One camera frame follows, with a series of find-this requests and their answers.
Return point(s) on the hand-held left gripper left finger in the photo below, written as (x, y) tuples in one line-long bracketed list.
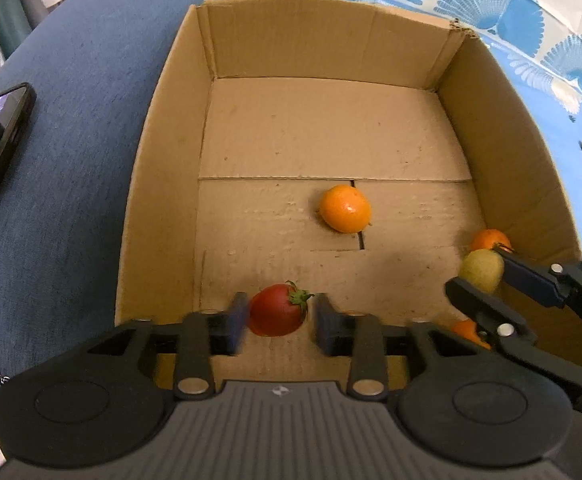
[(235, 321)]

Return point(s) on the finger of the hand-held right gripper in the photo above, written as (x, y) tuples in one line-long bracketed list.
[(526, 275), (486, 305)]

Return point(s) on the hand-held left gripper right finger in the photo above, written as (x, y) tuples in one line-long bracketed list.
[(324, 325)]

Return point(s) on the orange tangerine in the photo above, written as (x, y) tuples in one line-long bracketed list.
[(345, 207), (491, 238), (466, 332)]

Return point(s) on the red tomato with green stem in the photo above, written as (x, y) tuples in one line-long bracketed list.
[(273, 312)]

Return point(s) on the cardboard box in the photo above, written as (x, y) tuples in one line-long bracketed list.
[(321, 125)]

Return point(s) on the blue sofa cover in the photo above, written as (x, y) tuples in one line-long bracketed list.
[(81, 160)]

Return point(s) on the fan print blue cloth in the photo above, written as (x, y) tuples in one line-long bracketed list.
[(531, 25)]

